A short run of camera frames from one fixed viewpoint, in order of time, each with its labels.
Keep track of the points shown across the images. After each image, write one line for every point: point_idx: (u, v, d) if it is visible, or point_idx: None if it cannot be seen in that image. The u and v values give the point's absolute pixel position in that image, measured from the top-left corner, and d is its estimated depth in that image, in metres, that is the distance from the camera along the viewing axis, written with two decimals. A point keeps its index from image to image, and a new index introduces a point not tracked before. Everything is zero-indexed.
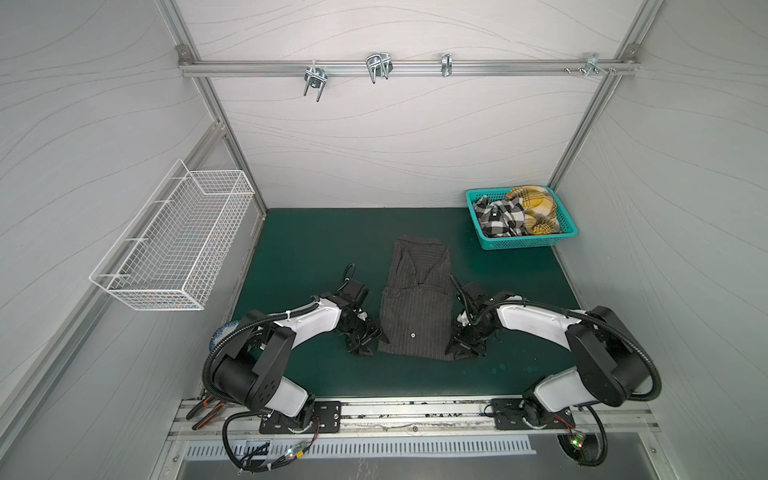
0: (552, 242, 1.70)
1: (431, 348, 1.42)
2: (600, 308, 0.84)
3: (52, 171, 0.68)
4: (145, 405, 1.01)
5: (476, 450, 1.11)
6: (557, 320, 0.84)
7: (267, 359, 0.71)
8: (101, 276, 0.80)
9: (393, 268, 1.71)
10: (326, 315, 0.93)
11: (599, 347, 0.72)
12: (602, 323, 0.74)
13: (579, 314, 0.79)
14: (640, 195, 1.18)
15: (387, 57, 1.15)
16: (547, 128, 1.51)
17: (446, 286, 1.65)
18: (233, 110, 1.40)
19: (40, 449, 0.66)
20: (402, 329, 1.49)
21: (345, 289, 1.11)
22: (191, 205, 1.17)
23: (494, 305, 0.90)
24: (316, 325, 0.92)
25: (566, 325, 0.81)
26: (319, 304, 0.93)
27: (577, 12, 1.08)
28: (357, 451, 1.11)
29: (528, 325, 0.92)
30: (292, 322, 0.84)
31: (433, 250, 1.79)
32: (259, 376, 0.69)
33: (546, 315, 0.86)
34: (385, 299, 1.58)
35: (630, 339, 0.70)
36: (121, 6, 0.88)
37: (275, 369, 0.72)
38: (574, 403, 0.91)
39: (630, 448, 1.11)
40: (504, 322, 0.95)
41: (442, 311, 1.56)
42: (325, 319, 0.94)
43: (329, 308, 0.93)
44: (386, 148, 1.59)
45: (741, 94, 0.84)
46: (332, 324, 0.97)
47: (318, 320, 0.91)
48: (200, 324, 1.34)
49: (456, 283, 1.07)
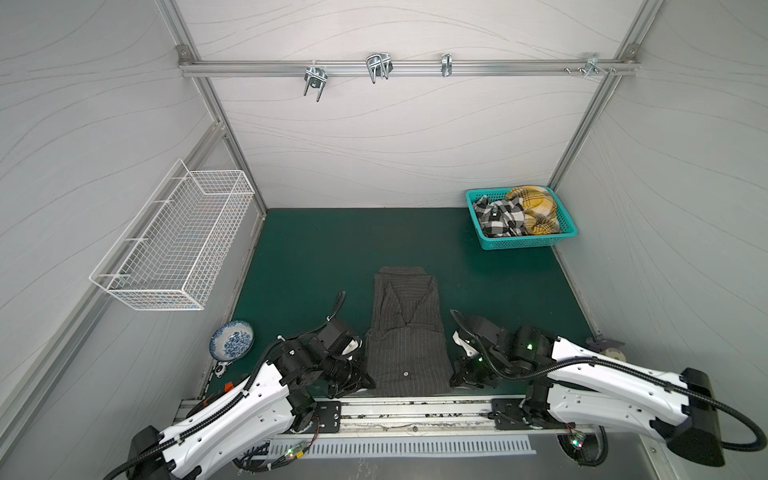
0: (552, 242, 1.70)
1: (429, 384, 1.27)
2: (689, 372, 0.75)
3: (52, 171, 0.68)
4: (145, 405, 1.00)
5: (476, 450, 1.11)
6: (653, 395, 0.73)
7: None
8: (101, 276, 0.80)
9: (376, 308, 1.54)
10: (253, 410, 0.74)
11: (715, 420, 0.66)
12: (723, 408, 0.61)
13: (689, 392, 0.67)
14: (641, 195, 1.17)
15: (387, 57, 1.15)
16: (547, 129, 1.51)
17: (436, 322, 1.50)
18: (233, 111, 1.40)
19: (40, 449, 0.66)
20: (391, 369, 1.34)
21: (318, 338, 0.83)
22: (191, 205, 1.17)
23: (546, 371, 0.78)
24: (234, 423, 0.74)
25: (671, 402, 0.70)
26: (237, 403, 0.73)
27: (577, 12, 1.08)
28: (357, 450, 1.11)
29: (594, 386, 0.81)
30: (193, 441, 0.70)
31: (419, 282, 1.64)
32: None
33: (641, 387, 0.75)
34: (370, 343, 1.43)
35: (760, 431, 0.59)
36: (121, 7, 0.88)
37: None
38: (591, 420, 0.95)
39: (630, 447, 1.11)
40: (553, 375, 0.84)
41: (434, 349, 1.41)
42: (248, 414, 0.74)
43: (249, 404, 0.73)
44: (386, 148, 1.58)
45: (742, 93, 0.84)
46: (280, 395, 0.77)
47: (230, 427, 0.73)
48: (201, 325, 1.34)
49: (460, 321, 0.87)
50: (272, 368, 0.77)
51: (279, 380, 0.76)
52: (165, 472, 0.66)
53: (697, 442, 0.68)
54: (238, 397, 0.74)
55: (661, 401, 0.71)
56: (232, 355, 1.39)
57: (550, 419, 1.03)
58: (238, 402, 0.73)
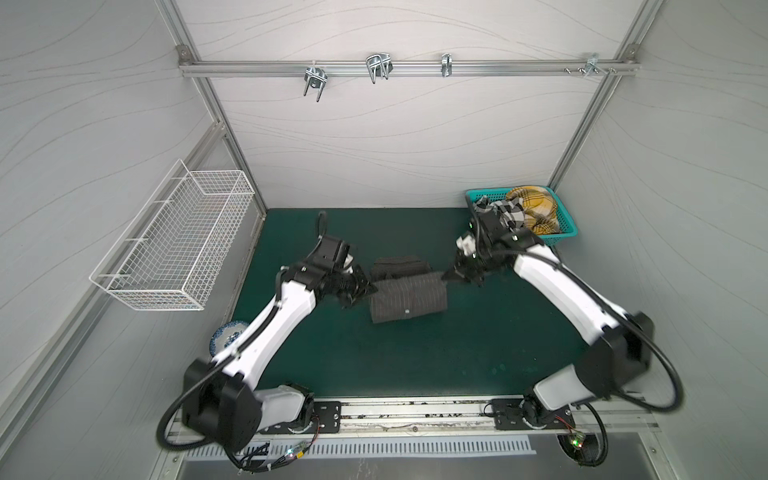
0: (552, 242, 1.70)
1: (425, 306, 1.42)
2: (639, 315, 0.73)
3: (52, 171, 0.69)
4: (144, 405, 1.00)
5: (476, 451, 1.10)
6: (588, 309, 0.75)
7: (230, 420, 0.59)
8: (101, 276, 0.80)
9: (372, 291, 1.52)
10: (292, 317, 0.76)
11: (624, 347, 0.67)
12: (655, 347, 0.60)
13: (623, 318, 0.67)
14: (641, 195, 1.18)
15: (387, 57, 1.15)
16: (547, 129, 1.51)
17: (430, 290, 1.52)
18: (233, 111, 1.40)
19: (40, 450, 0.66)
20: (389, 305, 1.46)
21: (320, 253, 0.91)
22: (192, 205, 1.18)
23: (513, 249, 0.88)
24: (279, 337, 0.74)
25: (599, 320, 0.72)
26: (275, 315, 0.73)
27: (577, 12, 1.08)
28: (357, 450, 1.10)
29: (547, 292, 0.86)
30: (249, 352, 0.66)
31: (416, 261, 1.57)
32: (231, 431, 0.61)
33: (582, 300, 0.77)
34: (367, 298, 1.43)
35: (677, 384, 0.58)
36: (121, 7, 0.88)
37: (245, 413, 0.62)
38: (573, 402, 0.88)
39: (631, 448, 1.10)
40: (516, 268, 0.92)
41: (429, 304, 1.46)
42: (289, 322, 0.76)
43: (287, 311, 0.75)
44: (386, 148, 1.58)
45: (741, 93, 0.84)
46: (309, 304, 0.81)
47: (276, 339, 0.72)
48: (200, 325, 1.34)
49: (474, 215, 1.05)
50: (291, 284, 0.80)
51: (303, 290, 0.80)
52: (237, 381, 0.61)
53: (593, 368, 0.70)
54: (274, 309, 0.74)
55: (591, 315, 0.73)
56: None
57: (542, 409, 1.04)
58: (275, 313, 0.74)
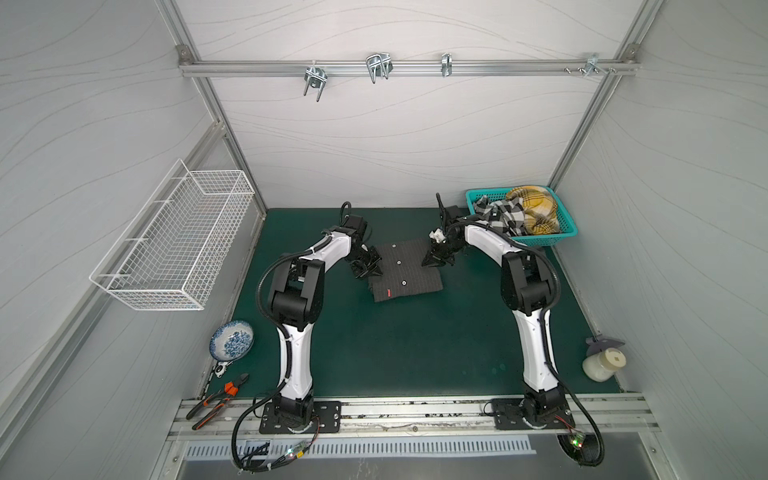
0: (552, 242, 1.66)
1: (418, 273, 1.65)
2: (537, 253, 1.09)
3: (51, 171, 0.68)
4: (145, 405, 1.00)
5: (476, 450, 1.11)
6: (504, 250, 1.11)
7: (307, 287, 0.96)
8: (101, 275, 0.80)
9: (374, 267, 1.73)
10: (340, 247, 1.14)
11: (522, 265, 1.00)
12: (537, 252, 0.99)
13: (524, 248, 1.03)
14: (641, 195, 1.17)
15: (387, 57, 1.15)
16: (548, 128, 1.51)
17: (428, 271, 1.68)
18: (233, 110, 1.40)
19: (40, 450, 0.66)
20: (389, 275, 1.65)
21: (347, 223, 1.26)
22: (192, 205, 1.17)
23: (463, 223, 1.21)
24: (335, 256, 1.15)
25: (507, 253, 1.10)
26: (332, 240, 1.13)
27: (577, 12, 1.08)
28: (357, 451, 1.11)
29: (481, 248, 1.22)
30: (318, 255, 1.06)
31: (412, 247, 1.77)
32: (304, 302, 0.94)
33: (498, 245, 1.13)
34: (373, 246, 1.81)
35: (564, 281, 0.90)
36: (120, 7, 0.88)
37: (316, 293, 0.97)
38: (541, 359, 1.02)
39: (629, 447, 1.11)
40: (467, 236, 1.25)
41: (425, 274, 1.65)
42: (340, 248, 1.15)
43: (340, 239, 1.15)
44: (386, 148, 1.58)
45: (740, 94, 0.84)
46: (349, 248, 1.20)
47: (333, 254, 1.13)
48: (201, 325, 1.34)
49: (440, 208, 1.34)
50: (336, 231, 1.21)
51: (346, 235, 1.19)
52: (312, 268, 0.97)
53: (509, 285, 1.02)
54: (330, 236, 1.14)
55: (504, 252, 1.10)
56: (232, 355, 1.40)
57: (541, 407, 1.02)
58: (331, 238, 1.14)
